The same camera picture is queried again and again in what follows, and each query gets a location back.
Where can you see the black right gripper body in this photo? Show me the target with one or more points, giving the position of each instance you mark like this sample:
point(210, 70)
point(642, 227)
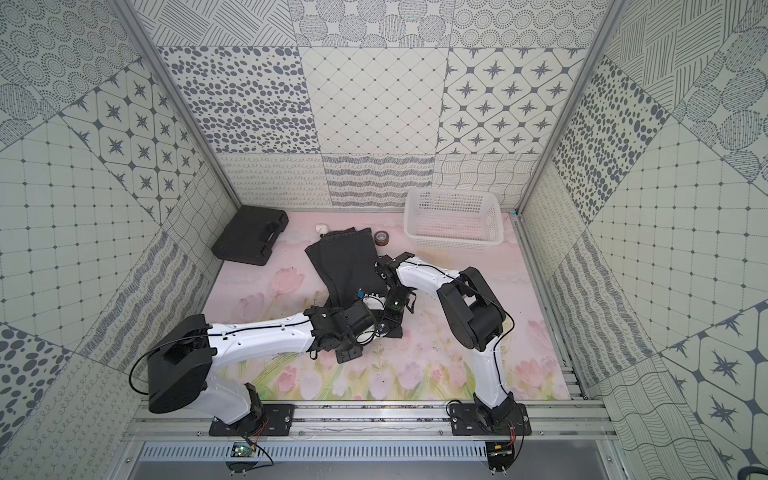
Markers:
point(395, 304)

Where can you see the dark grey long pants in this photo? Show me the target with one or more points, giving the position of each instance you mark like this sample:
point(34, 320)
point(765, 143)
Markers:
point(345, 262)

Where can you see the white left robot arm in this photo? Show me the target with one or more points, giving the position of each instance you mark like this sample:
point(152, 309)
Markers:
point(183, 368)

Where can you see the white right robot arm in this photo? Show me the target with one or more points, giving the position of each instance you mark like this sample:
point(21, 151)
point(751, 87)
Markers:
point(473, 313)

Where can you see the brown tape roll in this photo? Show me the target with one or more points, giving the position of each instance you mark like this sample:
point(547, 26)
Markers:
point(381, 238)

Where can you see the white plastic basket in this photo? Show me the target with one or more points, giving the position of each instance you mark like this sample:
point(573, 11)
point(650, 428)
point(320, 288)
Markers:
point(453, 219)

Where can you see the black plastic tool case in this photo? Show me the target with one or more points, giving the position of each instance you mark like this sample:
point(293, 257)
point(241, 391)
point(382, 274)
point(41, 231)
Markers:
point(250, 235)

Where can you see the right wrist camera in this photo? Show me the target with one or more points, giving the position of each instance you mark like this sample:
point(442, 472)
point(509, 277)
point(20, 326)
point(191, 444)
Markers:
point(386, 267)

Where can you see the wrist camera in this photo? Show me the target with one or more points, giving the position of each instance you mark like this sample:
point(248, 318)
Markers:
point(386, 267)
point(358, 319)

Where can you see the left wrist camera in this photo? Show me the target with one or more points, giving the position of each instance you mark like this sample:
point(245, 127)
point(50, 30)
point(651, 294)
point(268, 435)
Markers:
point(358, 319)

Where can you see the aluminium mounting rail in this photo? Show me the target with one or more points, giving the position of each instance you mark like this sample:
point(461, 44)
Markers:
point(380, 420)

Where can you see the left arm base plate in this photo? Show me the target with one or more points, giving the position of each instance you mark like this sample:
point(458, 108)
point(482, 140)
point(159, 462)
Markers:
point(275, 421)

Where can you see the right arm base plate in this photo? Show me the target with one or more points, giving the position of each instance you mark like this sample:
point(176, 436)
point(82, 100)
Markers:
point(476, 420)

